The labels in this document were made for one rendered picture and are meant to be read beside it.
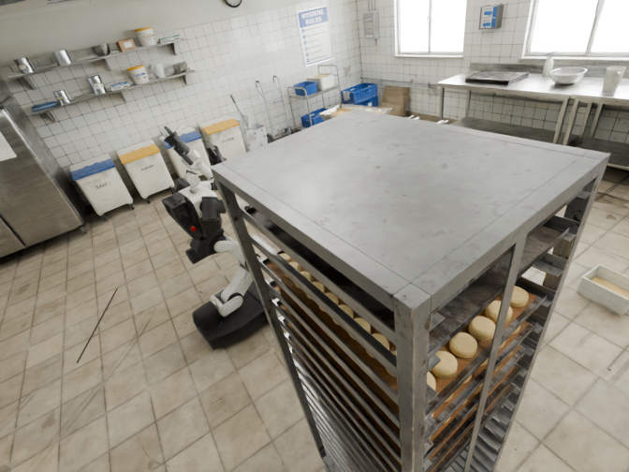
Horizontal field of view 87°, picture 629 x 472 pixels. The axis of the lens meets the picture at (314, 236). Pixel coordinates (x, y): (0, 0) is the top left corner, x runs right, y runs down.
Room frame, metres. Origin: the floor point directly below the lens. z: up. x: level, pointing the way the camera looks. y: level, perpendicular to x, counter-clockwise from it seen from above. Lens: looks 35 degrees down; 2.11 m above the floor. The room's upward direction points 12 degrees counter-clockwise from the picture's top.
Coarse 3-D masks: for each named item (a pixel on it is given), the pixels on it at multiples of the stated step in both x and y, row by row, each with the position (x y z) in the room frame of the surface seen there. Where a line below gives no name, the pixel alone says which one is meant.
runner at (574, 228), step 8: (552, 216) 0.49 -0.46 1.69; (560, 216) 0.48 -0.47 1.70; (544, 224) 0.50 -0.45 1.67; (552, 224) 0.49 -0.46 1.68; (560, 224) 0.48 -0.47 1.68; (568, 224) 0.46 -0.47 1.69; (576, 224) 0.46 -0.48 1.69; (568, 232) 0.46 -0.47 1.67; (576, 232) 0.45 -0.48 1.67; (568, 240) 0.44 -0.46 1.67
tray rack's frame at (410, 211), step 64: (320, 128) 0.91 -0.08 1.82; (384, 128) 0.81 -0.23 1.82; (448, 128) 0.72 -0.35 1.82; (256, 192) 0.60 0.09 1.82; (320, 192) 0.54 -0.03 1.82; (384, 192) 0.50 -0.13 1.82; (448, 192) 0.45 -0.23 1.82; (512, 192) 0.42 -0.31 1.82; (576, 192) 0.42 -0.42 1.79; (320, 256) 0.39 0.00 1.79; (384, 256) 0.33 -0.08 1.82; (448, 256) 0.31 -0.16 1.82; (512, 256) 0.35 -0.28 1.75
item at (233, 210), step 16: (224, 192) 0.77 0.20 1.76; (240, 224) 0.78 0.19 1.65; (240, 240) 0.77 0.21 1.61; (256, 272) 0.78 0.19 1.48; (256, 288) 0.79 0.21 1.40; (272, 304) 0.78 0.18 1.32; (272, 320) 0.77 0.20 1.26; (288, 352) 0.78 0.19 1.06; (288, 368) 0.77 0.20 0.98; (304, 400) 0.78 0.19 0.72; (320, 448) 0.78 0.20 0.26
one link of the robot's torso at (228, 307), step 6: (222, 288) 2.07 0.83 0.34; (216, 294) 2.02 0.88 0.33; (210, 300) 1.99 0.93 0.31; (216, 300) 1.94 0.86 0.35; (234, 300) 1.92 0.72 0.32; (240, 300) 1.94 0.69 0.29; (216, 306) 1.89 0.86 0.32; (222, 306) 1.86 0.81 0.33; (228, 306) 1.88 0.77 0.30; (234, 306) 1.90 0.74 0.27; (222, 312) 1.85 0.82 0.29; (228, 312) 1.87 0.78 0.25
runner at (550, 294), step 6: (522, 276) 0.51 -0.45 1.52; (516, 282) 0.52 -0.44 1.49; (522, 282) 0.51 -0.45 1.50; (528, 282) 0.50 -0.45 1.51; (534, 282) 0.49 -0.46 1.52; (528, 288) 0.50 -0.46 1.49; (534, 288) 0.48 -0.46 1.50; (540, 288) 0.48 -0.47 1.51; (546, 288) 0.47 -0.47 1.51; (540, 294) 0.47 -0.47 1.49; (546, 294) 0.46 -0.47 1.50; (552, 294) 0.45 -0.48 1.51; (546, 300) 0.46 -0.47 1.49; (552, 300) 0.45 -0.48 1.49; (546, 306) 0.44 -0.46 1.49
